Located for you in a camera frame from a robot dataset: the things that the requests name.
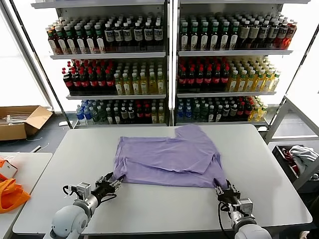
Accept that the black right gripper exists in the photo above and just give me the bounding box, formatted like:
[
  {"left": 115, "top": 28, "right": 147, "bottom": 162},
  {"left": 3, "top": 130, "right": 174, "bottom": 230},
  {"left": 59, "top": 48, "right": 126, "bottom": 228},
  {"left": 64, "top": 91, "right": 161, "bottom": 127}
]
[{"left": 213, "top": 179, "right": 240, "bottom": 205}]

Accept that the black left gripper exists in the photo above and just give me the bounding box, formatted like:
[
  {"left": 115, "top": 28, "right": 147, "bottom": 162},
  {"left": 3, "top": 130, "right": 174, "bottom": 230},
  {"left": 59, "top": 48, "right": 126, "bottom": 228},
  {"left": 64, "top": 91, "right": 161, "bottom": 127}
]
[{"left": 93, "top": 171, "right": 125, "bottom": 200}]

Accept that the purple t-shirt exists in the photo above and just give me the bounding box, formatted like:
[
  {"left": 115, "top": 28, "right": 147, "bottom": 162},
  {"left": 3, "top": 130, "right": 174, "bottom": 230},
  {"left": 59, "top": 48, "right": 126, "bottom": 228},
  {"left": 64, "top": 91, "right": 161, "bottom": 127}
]
[{"left": 113, "top": 124, "right": 228, "bottom": 189}]

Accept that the black plastic crate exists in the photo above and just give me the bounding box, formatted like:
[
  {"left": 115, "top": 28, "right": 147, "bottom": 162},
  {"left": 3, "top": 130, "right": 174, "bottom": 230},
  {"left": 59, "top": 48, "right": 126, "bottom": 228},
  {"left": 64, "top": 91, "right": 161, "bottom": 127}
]
[{"left": 271, "top": 144, "right": 319, "bottom": 184}]

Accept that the red crumpled cloth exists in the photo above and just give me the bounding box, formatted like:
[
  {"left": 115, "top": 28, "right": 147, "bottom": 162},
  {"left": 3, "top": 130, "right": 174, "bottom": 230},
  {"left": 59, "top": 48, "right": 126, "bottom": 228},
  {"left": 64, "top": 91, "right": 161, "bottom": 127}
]
[{"left": 280, "top": 147, "right": 299, "bottom": 175}]

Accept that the white side table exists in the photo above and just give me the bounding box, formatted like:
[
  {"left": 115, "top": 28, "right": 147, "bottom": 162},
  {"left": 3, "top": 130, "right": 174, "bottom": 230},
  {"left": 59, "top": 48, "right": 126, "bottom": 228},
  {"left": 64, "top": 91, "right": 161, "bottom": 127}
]
[{"left": 0, "top": 152, "right": 53, "bottom": 239}]

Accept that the white grey crumpled cloth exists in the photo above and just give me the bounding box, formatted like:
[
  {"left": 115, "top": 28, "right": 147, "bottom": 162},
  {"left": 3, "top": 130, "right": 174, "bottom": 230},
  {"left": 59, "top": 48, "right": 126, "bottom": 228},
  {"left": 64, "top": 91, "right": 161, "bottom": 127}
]
[{"left": 289, "top": 145, "right": 319, "bottom": 172}]

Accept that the brown cardboard box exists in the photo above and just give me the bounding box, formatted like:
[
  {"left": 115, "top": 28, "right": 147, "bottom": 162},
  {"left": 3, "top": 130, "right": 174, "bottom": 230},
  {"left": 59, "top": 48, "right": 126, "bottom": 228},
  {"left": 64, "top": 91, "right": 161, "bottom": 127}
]
[{"left": 0, "top": 105, "right": 53, "bottom": 141}]

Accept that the orange cloth bag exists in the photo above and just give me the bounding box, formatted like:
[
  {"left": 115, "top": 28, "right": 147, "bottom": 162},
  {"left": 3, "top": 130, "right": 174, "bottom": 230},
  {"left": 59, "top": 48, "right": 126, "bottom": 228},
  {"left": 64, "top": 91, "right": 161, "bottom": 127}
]
[{"left": 0, "top": 174, "right": 31, "bottom": 215}]

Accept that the white orange small box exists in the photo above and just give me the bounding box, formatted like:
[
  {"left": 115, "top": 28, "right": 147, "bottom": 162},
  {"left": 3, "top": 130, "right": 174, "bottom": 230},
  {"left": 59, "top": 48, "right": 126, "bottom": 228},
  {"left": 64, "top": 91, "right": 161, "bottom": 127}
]
[{"left": 0, "top": 155, "right": 18, "bottom": 179}]

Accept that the white plastic strips bundle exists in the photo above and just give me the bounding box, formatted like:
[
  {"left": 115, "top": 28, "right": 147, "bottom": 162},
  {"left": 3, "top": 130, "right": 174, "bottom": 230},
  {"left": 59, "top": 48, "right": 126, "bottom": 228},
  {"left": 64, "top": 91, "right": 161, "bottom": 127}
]
[{"left": 3, "top": 113, "right": 33, "bottom": 124}]

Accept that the white metal shelf unit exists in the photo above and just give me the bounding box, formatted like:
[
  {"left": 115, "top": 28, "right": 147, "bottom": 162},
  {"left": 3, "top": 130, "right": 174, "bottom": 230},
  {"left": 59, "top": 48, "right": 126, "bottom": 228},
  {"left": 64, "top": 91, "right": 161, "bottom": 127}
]
[
  {"left": 29, "top": 0, "right": 172, "bottom": 129},
  {"left": 174, "top": 0, "right": 295, "bottom": 130}
]

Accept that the white vertical light strip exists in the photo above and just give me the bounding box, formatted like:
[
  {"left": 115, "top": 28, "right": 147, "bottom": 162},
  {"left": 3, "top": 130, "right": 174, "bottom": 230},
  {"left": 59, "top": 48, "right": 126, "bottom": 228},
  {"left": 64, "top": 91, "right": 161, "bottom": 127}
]
[{"left": 168, "top": 0, "right": 175, "bottom": 110}]

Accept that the dark label white cap bottle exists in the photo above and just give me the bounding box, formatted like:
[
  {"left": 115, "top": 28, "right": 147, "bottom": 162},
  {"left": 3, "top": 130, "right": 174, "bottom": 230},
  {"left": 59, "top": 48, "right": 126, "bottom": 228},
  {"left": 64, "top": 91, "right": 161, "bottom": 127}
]
[
  {"left": 104, "top": 22, "right": 115, "bottom": 50},
  {"left": 133, "top": 21, "right": 143, "bottom": 49},
  {"left": 268, "top": 21, "right": 279, "bottom": 49},
  {"left": 143, "top": 21, "right": 153, "bottom": 49},
  {"left": 258, "top": 21, "right": 270, "bottom": 49},
  {"left": 277, "top": 21, "right": 288, "bottom": 49},
  {"left": 153, "top": 20, "right": 162, "bottom": 49},
  {"left": 113, "top": 22, "right": 124, "bottom": 50},
  {"left": 122, "top": 21, "right": 133, "bottom": 49}
]

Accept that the beige label dark bottle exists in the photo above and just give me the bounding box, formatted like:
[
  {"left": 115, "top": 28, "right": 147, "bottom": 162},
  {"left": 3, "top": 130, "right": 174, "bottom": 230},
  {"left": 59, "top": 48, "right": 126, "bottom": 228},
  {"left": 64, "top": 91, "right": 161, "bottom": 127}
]
[
  {"left": 238, "top": 21, "right": 250, "bottom": 49},
  {"left": 248, "top": 21, "right": 260, "bottom": 49}
]

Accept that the red drink bottle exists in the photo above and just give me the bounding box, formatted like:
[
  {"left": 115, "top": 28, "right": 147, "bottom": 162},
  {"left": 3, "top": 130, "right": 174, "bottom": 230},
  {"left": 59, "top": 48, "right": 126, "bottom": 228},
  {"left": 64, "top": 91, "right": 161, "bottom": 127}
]
[{"left": 285, "top": 22, "right": 298, "bottom": 49}]

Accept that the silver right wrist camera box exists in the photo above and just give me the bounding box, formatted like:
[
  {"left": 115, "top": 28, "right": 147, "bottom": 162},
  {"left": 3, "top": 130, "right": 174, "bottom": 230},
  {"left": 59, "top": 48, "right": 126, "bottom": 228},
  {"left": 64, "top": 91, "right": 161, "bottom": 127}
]
[{"left": 238, "top": 198, "right": 255, "bottom": 215}]

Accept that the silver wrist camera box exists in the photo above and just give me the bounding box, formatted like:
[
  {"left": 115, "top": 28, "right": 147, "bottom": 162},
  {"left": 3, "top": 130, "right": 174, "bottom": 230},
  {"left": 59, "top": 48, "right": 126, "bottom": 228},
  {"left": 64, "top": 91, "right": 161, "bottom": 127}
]
[
  {"left": 74, "top": 182, "right": 91, "bottom": 200},
  {"left": 238, "top": 198, "right": 255, "bottom": 215}
]

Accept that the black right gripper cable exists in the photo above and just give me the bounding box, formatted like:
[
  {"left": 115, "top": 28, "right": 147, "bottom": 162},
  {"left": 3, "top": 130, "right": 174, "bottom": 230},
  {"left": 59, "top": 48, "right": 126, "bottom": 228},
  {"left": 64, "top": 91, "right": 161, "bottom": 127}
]
[{"left": 218, "top": 201, "right": 227, "bottom": 234}]

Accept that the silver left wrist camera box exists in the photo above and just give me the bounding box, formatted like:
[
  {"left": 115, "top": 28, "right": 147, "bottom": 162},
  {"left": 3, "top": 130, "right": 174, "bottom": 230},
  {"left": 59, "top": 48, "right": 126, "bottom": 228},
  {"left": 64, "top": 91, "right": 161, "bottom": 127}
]
[{"left": 74, "top": 182, "right": 91, "bottom": 200}]

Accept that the black left camera cable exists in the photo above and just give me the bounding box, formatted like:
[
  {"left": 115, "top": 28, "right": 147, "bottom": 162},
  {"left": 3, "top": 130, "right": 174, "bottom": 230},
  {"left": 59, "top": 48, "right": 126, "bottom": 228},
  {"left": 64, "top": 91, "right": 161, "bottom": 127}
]
[{"left": 61, "top": 185, "right": 77, "bottom": 199}]

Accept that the grey metal frame table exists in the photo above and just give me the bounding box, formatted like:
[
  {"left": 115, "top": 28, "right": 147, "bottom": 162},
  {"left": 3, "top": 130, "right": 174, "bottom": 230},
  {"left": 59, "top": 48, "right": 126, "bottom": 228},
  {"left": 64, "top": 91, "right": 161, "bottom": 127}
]
[{"left": 264, "top": 94, "right": 319, "bottom": 192}]

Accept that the black window frame bar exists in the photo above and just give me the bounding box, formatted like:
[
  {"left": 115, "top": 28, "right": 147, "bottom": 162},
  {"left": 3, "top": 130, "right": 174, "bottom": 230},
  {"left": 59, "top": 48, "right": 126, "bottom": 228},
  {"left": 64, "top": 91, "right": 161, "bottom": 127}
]
[
  {"left": 7, "top": 0, "right": 74, "bottom": 129},
  {"left": 284, "top": 29, "right": 319, "bottom": 97}
]

